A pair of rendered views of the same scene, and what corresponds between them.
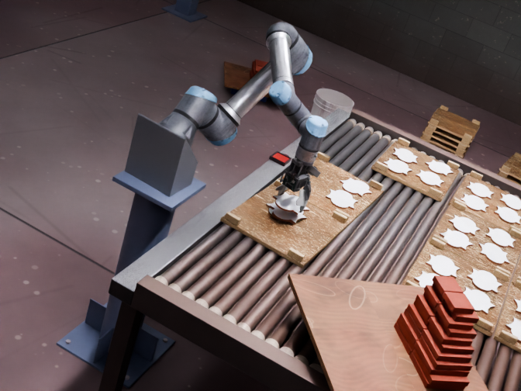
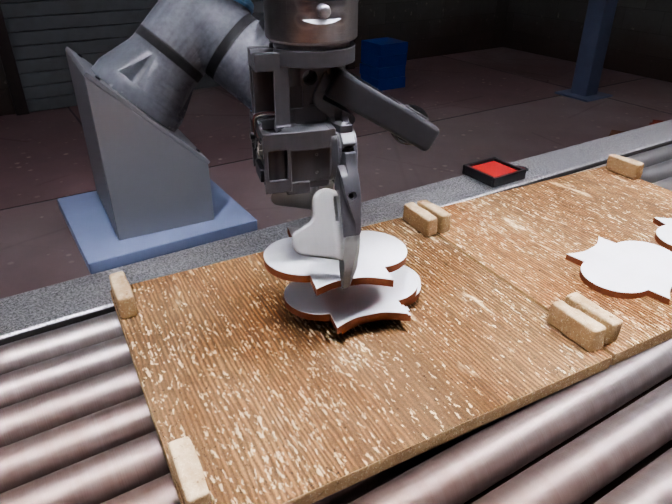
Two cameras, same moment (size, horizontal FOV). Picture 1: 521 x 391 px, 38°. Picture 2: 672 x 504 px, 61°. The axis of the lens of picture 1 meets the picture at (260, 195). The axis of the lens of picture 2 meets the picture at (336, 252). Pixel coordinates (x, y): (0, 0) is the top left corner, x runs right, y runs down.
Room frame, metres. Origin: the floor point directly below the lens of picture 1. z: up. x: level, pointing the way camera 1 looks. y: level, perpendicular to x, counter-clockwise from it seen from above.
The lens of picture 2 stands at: (2.11, -0.45, 1.30)
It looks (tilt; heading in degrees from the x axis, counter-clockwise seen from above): 30 degrees down; 42
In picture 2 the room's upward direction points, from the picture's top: straight up
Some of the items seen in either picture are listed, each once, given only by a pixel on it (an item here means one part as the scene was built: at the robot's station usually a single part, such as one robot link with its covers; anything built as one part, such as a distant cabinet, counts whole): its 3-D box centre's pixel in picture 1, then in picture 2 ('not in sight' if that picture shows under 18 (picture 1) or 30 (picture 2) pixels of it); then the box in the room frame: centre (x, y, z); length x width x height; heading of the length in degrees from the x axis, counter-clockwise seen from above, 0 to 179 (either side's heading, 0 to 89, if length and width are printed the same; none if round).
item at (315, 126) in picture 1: (313, 133); not in sight; (2.47, -0.10, 1.31); 0.09 x 0.08 x 0.11; 31
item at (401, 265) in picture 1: (410, 250); not in sight; (2.63, -0.63, 0.90); 1.95 x 0.05 x 0.05; 164
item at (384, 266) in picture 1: (398, 245); not in sight; (2.64, -0.58, 0.90); 1.95 x 0.05 x 0.05; 164
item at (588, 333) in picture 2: (339, 216); (575, 324); (2.61, -0.32, 0.95); 0.06 x 0.02 x 0.03; 70
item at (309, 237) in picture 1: (286, 222); (340, 325); (2.48, -0.13, 0.93); 0.41 x 0.35 x 0.02; 160
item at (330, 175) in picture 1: (329, 188); (607, 238); (2.86, -0.27, 0.93); 0.41 x 0.35 x 0.02; 160
